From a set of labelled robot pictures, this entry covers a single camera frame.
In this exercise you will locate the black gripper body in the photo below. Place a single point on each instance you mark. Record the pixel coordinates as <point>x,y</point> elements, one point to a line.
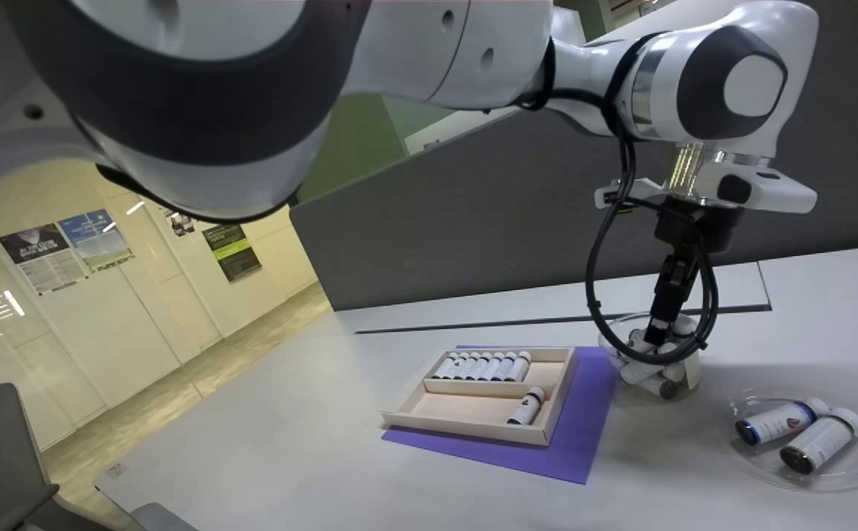
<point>695,237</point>

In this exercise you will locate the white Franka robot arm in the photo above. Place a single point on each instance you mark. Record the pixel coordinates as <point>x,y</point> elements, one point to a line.
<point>448,39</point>

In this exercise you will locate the large white blue-banded bottle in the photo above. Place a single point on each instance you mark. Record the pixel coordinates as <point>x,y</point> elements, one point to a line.
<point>778,424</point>
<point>822,445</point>

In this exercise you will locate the purple mat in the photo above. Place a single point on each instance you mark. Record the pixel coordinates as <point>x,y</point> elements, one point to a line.
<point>576,445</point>

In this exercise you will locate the white cylindrical object pair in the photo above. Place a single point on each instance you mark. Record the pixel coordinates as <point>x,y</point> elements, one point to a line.
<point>742,460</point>

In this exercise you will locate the wooden tray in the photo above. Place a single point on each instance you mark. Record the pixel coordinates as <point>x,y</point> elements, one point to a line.
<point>467,415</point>

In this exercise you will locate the green panel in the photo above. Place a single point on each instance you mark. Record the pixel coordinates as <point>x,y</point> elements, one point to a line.
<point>358,150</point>

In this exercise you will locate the black and green poster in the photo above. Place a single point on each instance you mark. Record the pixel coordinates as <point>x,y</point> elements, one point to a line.
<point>235,252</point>

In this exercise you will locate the poster with blue header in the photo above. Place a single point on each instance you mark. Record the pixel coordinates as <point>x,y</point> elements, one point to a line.
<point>98,241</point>

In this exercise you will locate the poster with dark header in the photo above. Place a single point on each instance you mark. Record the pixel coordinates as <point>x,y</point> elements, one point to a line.
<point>39,257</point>

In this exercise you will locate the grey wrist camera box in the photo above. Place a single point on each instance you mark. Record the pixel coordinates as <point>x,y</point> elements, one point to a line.
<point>629,193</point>

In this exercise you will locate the small dark wall photo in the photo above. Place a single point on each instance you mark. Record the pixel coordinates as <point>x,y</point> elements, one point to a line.
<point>181,226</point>

